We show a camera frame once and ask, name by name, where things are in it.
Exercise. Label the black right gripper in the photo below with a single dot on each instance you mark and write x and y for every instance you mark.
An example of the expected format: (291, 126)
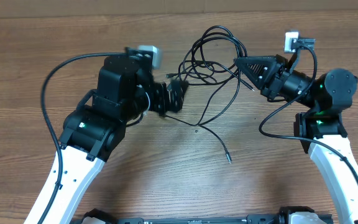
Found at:
(271, 73)

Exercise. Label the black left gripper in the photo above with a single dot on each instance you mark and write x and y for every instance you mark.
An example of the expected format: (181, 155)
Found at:
(160, 104)

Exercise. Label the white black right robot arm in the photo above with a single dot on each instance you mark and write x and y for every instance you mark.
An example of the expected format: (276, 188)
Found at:
(320, 129)

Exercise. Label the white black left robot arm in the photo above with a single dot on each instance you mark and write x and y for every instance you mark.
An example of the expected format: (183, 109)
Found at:
(125, 91)

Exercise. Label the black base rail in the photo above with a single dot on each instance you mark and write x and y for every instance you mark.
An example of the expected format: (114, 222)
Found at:
(291, 214)

